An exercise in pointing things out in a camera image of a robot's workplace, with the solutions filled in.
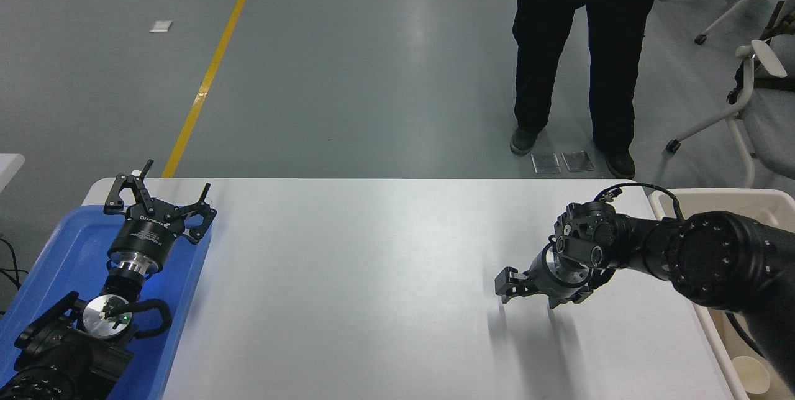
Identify blue plastic tray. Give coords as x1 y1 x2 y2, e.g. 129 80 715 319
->
0 203 213 400

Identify small white table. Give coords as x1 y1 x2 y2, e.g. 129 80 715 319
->
0 153 25 193

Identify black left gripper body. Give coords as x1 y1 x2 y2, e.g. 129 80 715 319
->
109 198 187 265

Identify black cables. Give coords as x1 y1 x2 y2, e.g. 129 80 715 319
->
0 237 30 315

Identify white paper cup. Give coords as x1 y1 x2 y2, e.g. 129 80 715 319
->
731 355 771 396

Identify large pale bin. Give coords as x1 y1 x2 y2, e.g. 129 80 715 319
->
648 188 795 400

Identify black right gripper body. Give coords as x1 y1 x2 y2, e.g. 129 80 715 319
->
528 251 591 302

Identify person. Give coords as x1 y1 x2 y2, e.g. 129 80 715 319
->
509 0 678 180

